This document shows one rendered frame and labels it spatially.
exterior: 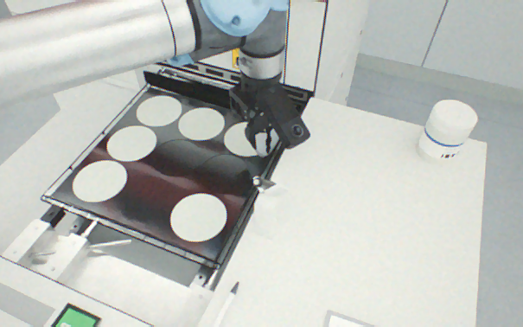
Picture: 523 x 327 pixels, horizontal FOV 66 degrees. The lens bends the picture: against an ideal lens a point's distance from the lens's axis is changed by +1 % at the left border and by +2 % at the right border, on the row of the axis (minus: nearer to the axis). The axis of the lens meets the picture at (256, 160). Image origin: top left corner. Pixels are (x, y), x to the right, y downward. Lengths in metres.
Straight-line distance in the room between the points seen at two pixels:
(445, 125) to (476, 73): 1.86
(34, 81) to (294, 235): 0.42
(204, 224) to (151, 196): 0.12
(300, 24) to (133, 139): 0.42
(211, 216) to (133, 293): 0.18
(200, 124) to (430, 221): 0.50
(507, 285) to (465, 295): 1.26
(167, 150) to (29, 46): 0.49
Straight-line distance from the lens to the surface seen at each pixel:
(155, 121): 0.92
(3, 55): 0.41
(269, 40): 0.61
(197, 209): 0.75
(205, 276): 0.74
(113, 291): 0.73
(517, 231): 2.09
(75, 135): 1.06
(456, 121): 0.74
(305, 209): 0.67
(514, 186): 2.24
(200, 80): 0.95
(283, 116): 0.67
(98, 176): 0.85
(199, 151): 0.84
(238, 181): 0.78
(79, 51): 0.41
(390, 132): 0.82
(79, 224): 0.86
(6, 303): 0.70
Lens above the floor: 1.52
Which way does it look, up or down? 50 degrees down
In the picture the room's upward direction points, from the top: straight up
